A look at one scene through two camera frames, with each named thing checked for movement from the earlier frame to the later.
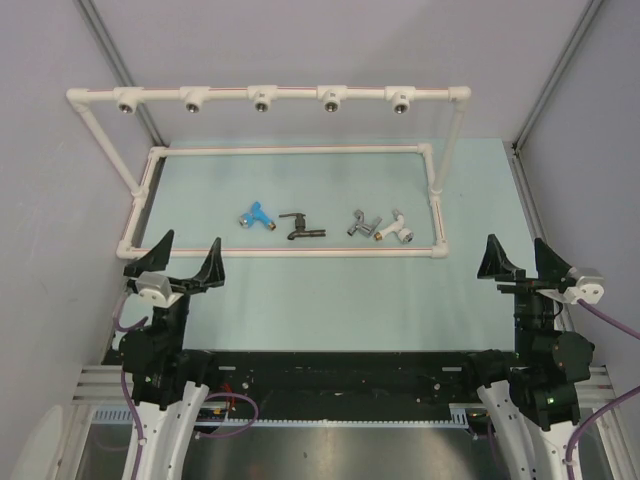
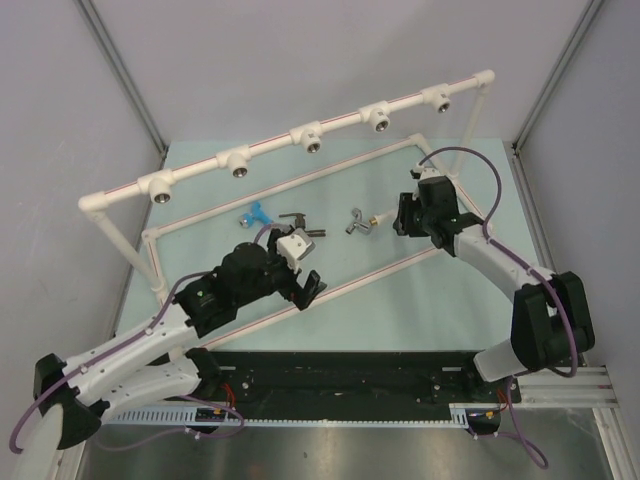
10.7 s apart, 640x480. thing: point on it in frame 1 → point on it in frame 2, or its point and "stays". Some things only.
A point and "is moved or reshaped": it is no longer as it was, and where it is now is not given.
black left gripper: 210,273 → 293,289
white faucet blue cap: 405,234 is moved or reshaped
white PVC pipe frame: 331,99 → 166,187
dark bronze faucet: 300,231 stays
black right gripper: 550,268 → 403,224
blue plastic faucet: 256,214 stays
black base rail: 338,377 stays
